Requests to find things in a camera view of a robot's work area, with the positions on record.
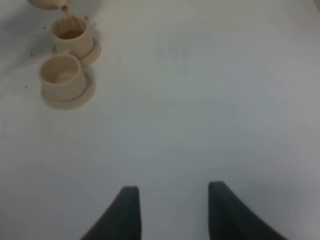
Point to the far beige teacup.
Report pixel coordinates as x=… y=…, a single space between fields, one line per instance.
x=73 y=33

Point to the beige teacup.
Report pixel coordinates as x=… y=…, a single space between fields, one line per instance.
x=73 y=33
x=62 y=76

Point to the beige cup saucer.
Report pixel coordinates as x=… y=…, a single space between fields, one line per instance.
x=75 y=102
x=92 y=53

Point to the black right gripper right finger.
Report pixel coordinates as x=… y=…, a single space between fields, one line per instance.
x=230 y=219

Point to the near beige cup saucer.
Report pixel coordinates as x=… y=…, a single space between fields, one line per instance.
x=75 y=102

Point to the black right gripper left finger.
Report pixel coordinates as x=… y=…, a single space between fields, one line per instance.
x=122 y=220

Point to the near beige teacup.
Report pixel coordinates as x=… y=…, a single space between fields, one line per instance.
x=62 y=76

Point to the beige teapot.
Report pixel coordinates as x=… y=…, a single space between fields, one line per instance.
x=50 y=4

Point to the far beige cup saucer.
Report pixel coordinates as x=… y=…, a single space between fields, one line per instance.
x=92 y=53

